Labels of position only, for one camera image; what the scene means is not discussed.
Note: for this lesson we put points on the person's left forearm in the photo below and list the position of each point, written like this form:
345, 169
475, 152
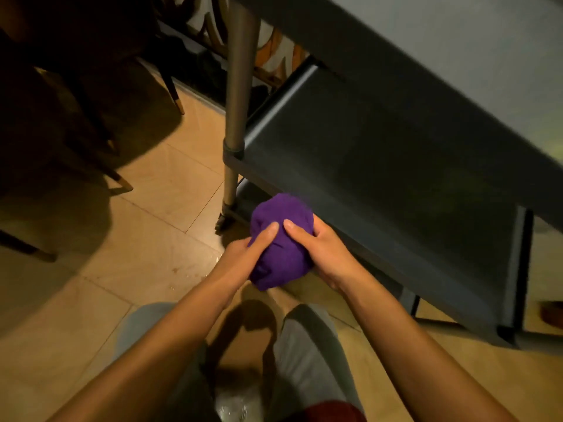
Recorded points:
147, 353

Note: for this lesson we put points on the dark wooden chair leg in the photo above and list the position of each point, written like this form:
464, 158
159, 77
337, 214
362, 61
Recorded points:
27, 249

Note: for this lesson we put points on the purple cloth bundle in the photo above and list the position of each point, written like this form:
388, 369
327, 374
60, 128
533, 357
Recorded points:
281, 241

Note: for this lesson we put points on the person's grey trousers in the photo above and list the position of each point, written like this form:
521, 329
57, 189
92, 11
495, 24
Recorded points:
303, 360

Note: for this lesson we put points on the person's right forearm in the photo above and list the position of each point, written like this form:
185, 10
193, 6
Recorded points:
422, 355

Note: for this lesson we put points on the person's right hand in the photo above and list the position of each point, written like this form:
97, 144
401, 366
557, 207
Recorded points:
327, 254

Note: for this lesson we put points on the person's left hand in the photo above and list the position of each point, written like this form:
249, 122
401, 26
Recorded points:
235, 264

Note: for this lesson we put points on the grey metal shelf trolley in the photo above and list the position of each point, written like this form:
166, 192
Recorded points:
396, 149

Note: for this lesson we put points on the person's right thumb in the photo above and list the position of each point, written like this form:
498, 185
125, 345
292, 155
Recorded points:
298, 230

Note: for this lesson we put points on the person's left thumb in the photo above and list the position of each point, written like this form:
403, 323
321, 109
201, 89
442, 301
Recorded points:
264, 242

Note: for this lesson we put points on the patterned orange white panel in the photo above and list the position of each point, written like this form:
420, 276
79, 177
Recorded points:
268, 39

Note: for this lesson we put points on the brown round object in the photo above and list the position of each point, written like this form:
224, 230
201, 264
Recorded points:
553, 313

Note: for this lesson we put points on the person's dark red garment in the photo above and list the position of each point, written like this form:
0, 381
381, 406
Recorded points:
336, 412

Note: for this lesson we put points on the dark wooden chair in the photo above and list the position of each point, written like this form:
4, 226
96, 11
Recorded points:
70, 83

